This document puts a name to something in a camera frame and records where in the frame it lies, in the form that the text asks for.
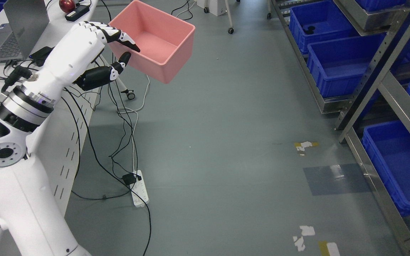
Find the pink plastic storage box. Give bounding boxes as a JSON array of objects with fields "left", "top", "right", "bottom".
[{"left": 109, "top": 0, "right": 196, "bottom": 84}]

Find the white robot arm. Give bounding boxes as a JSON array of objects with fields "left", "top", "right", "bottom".
[{"left": 0, "top": 63, "right": 89, "bottom": 256}]

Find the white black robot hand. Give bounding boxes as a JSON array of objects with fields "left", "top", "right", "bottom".
[{"left": 25, "top": 21, "right": 141, "bottom": 104}]

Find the white power strip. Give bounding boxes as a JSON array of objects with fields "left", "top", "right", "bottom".
[{"left": 130, "top": 170, "right": 149, "bottom": 208}]

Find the grey laptop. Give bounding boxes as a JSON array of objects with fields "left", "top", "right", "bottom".
[{"left": 0, "top": 0, "right": 50, "bottom": 63}]

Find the red apple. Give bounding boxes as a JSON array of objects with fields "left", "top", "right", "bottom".
[{"left": 58, "top": 0, "right": 76, "bottom": 14}]

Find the steel shelf rack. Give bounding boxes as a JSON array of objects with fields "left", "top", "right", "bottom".
[{"left": 271, "top": 0, "right": 410, "bottom": 256}]

